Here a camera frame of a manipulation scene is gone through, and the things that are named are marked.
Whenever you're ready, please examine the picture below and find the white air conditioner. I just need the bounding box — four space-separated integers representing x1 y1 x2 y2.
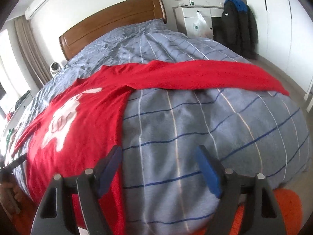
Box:
25 0 49 20

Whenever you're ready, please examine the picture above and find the red sweater white print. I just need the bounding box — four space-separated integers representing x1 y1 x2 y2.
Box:
16 60 289 234

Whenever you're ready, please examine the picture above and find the beige curtain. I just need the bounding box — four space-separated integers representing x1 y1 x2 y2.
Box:
14 15 52 89

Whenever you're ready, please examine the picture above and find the white plastic bag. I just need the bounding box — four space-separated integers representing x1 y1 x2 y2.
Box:
193 11 211 38

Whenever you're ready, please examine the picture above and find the white bedside dresser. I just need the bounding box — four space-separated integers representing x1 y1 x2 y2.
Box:
173 5 223 39

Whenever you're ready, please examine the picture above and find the brown wooden headboard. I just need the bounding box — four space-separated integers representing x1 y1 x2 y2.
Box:
59 0 167 61

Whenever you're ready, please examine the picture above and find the black jacket on chair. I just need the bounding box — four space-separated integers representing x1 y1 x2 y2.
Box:
214 2 258 60

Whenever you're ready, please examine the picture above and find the white wardrobe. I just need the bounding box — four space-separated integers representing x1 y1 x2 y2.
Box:
247 0 312 92

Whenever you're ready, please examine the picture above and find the blue garment on chair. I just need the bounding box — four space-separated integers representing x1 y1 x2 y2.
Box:
224 0 248 13

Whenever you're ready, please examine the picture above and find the white low window cabinet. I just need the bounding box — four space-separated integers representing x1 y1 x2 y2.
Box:
3 90 33 136

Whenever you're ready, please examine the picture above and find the grey plaid bed duvet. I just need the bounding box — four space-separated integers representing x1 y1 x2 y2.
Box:
5 20 312 234

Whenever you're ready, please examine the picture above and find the person's left hand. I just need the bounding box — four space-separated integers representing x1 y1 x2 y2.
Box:
1 182 23 203

